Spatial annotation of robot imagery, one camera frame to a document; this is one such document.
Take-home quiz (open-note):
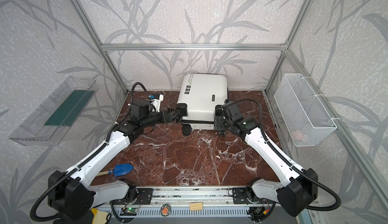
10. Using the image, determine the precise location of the clear plastic wall tray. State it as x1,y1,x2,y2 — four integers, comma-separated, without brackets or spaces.
9,76,99,146

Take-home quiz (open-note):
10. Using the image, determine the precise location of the black and yellow glove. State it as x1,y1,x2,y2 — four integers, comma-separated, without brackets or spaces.
92,208,111,224

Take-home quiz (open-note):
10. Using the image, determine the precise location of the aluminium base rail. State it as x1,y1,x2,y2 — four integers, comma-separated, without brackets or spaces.
65,185,319,208

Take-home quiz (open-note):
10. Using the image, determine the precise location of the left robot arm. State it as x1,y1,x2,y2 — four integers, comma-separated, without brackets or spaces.
30,95,187,222

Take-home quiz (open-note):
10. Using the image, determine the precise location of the small wooden block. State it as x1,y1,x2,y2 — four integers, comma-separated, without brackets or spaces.
190,202,203,211

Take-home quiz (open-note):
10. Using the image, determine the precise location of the white wire mesh basket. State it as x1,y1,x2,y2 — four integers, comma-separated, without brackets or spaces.
274,73,337,147

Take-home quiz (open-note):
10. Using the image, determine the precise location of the pink item in basket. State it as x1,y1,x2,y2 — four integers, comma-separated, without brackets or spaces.
292,130,307,142

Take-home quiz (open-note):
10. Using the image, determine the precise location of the green circuit board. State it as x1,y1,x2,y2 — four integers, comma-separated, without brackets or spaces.
120,207,139,217

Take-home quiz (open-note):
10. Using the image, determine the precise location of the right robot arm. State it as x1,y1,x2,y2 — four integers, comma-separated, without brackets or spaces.
215,101,342,217

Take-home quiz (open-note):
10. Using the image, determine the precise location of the black and white suitcase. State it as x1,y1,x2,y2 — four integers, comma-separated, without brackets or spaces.
176,73,228,136

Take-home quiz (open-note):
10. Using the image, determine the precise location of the round red green badge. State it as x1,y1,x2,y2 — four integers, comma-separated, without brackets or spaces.
160,204,171,217

